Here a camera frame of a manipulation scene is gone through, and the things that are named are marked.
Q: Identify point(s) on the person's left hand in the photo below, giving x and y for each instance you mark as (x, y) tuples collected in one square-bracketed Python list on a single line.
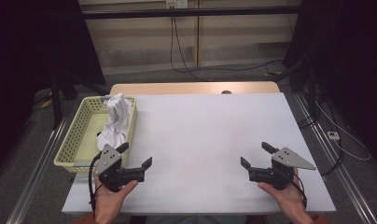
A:
[(108, 200)]

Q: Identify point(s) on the black curtain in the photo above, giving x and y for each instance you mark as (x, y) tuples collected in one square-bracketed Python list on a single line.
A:
[(21, 62), (357, 62)]

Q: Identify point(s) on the person's right hand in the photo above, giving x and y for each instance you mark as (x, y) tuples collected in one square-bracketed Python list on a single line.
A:
[(289, 196)]

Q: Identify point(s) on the white power adapter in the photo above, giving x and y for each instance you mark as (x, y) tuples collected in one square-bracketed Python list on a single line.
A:
[(333, 135)]

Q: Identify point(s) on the white table cover sheet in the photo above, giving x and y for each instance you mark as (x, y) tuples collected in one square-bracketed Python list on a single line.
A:
[(192, 140)]

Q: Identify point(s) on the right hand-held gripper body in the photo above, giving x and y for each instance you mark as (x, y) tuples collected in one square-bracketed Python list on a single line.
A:
[(281, 172)]

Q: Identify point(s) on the yellow perforated plastic basket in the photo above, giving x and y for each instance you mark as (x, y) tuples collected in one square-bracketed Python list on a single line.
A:
[(84, 143)]

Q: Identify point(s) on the white wall socket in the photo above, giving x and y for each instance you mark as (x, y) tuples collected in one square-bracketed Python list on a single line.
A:
[(177, 3)]

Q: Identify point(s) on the white garment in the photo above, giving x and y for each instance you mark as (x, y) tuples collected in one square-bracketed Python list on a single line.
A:
[(118, 115)]

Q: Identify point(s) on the wooden table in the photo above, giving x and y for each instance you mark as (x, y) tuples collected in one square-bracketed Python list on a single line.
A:
[(177, 88)]

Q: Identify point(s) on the black horizontal metal bar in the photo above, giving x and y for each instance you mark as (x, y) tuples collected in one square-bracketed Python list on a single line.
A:
[(208, 12)]

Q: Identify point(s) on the aluminium floor rail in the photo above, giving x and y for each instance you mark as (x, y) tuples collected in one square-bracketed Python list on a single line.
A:
[(37, 174), (343, 175)]

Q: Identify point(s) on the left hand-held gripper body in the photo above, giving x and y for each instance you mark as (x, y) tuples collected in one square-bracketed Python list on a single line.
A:
[(108, 161)]

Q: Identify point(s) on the black metal stand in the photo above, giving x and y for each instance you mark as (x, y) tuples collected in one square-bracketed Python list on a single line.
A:
[(56, 102), (311, 93)]

